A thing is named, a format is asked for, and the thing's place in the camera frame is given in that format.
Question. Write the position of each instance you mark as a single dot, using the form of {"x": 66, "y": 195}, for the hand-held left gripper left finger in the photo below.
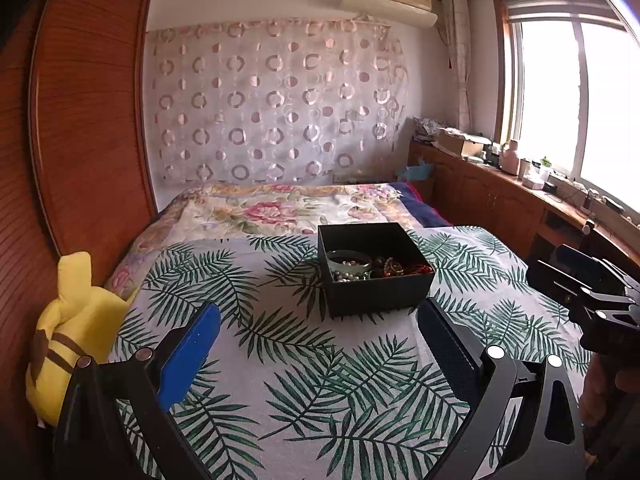
{"x": 192, "y": 350}

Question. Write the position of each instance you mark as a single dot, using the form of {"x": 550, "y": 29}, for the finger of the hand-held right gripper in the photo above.
{"x": 550, "y": 280}
{"x": 575, "y": 257}

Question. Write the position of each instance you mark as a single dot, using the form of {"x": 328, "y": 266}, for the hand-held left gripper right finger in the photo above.
{"x": 450, "y": 355}

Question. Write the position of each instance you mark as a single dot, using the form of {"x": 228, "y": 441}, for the black jewelry box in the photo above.
{"x": 375, "y": 295}

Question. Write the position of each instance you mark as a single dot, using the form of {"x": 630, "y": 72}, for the person's right hand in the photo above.
{"x": 600, "y": 385}

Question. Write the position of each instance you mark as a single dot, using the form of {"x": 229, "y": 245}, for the small black device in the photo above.
{"x": 550, "y": 186}

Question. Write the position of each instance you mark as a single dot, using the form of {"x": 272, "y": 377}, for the white cup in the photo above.
{"x": 530, "y": 174}

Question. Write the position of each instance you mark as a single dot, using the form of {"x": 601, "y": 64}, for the wooden side cabinet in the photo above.
{"x": 480, "y": 195}

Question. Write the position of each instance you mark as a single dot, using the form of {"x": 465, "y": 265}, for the pink jar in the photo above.
{"x": 510, "y": 159}

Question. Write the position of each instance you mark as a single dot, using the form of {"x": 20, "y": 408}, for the yellow plush toy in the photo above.
{"x": 75, "y": 320}

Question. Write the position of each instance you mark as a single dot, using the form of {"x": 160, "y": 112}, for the leaf print bed sheet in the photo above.
{"x": 310, "y": 400}

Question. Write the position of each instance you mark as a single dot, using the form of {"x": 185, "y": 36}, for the blue blanket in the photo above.
{"x": 425, "y": 212}

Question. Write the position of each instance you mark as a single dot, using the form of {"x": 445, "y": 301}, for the pale green bangle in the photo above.
{"x": 329, "y": 263}

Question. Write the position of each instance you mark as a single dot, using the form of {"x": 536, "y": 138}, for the floral blanket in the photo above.
{"x": 260, "y": 210}

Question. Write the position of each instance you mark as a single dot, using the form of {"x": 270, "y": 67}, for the cardboard box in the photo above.
{"x": 462, "y": 146}

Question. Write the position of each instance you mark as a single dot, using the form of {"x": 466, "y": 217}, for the window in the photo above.
{"x": 550, "y": 100}

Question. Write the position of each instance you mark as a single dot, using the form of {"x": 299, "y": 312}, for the blue paper bag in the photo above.
{"x": 415, "y": 171}

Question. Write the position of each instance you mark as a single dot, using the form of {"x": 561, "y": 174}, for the patterned paper bundle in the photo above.
{"x": 430, "y": 127}

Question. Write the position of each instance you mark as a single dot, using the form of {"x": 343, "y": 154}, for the pale window curtain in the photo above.
{"x": 459, "y": 60}

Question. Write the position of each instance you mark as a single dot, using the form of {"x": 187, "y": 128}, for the wooden wardrobe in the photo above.
{"x": 85, "y": 110}

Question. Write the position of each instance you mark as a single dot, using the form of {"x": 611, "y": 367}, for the circle pattern wall curtain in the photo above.
{"x": 275, "y": 100}

